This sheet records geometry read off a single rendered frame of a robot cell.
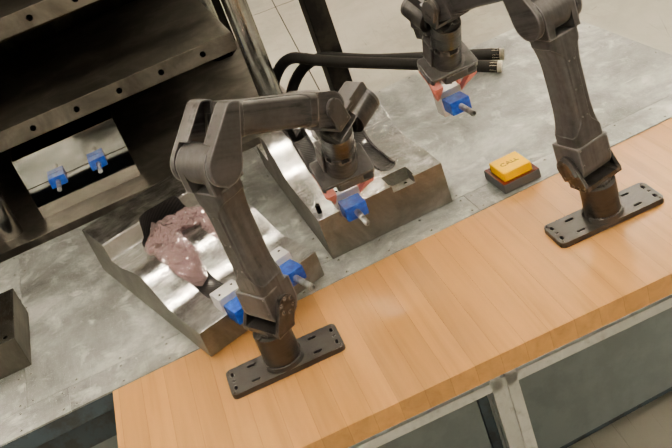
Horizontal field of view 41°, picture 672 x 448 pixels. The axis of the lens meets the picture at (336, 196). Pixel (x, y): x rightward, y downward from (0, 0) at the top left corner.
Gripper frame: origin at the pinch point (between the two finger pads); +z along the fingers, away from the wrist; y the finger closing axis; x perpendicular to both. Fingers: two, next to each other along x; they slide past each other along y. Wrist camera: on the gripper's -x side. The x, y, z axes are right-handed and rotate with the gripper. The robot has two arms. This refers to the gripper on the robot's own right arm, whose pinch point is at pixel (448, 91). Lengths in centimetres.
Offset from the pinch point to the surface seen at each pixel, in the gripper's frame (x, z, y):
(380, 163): 5.4, 4.9, 18.8
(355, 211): 18.2, -3.4, 29.8
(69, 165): -56, 35, 79
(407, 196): 16.9, 2.0, 18.7
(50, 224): -47, 42, 90
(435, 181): 16.8, 1.7, 12.6
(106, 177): -53, 42, 72
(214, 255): 9, 3, 56
